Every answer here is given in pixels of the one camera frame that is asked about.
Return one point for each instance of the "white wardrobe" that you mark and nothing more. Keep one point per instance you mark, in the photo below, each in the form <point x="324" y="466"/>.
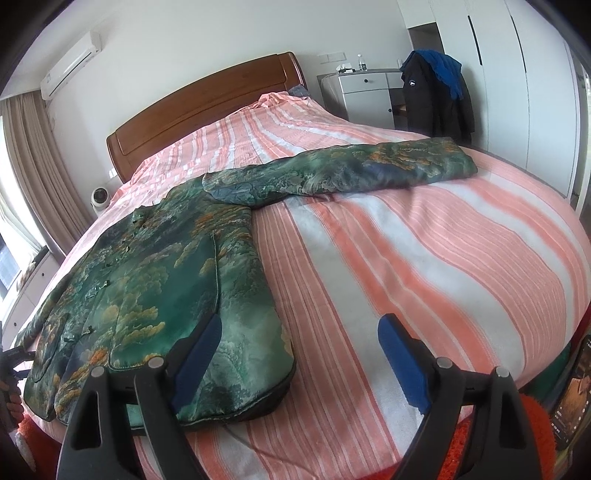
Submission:
<point x="503" y="92"/>

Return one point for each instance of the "white wall switch panel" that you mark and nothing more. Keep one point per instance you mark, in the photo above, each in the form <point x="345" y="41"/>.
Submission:
<point x="332" y="56"/>

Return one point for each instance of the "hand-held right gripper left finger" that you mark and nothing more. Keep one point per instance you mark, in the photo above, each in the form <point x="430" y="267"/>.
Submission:
<point x="199" y="364"/>

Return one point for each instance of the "white round camera device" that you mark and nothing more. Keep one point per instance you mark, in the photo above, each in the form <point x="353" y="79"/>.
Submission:
<point x="100" y="197"/>

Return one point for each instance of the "grey pillow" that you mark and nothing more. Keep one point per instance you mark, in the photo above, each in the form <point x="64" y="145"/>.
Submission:
<point x="299" y="91"/>

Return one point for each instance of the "white wall air conditioner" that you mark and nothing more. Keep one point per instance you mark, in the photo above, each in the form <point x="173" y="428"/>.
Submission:
<point x="69" y="64"/>

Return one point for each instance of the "wooden headboard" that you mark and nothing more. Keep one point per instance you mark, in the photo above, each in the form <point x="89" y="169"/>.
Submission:
<point x="207" y="106"/>

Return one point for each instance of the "clear bottle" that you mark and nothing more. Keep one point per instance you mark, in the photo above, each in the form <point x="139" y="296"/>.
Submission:
<point x="361" y="63"/>

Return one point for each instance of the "blue cloth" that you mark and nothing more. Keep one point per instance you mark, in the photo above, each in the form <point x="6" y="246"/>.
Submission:
<point x="445" y="69"/>

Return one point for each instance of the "beige curtain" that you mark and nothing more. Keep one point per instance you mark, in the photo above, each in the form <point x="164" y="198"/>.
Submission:
<point x="37" y="152"/>

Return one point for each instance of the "green landscape print padded jacket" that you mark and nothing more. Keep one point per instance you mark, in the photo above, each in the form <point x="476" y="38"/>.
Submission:
<point x="161" y="277"/>

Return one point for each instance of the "orange fuzzy garment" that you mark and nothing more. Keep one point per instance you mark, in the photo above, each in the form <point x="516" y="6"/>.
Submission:
<point x="535" y="429"/>
<point x="30" y="445"/>

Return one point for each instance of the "person's left hand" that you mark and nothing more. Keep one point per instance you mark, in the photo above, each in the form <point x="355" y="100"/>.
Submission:
<point x="13" y="398"/>

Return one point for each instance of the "white low window cabinet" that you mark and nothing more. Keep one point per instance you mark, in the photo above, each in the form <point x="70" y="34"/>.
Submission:
<point x="32" y="281"/>

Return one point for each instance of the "tissue box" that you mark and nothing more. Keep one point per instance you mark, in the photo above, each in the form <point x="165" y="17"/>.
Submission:
<point x="344" y="69"/>

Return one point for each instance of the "white drawer dresser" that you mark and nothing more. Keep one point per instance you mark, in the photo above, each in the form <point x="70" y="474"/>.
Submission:
<point x="364" y="99"/>

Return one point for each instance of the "bed with pink striped sheet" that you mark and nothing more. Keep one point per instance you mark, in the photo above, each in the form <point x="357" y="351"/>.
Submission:
<point x="392" y="240"/>

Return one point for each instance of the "window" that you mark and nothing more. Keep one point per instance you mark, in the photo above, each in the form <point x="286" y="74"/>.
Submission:
<point x="7" y="263"/>

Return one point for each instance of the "black smartphone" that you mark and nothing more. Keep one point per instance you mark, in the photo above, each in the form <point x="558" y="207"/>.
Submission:
<point x="575" y="397"/>

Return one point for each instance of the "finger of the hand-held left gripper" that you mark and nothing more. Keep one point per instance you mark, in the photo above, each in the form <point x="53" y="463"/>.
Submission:
<point x="21" y="357"/>

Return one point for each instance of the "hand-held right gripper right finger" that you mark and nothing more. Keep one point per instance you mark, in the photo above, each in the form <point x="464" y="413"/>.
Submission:
<point x="402" y="364"/>

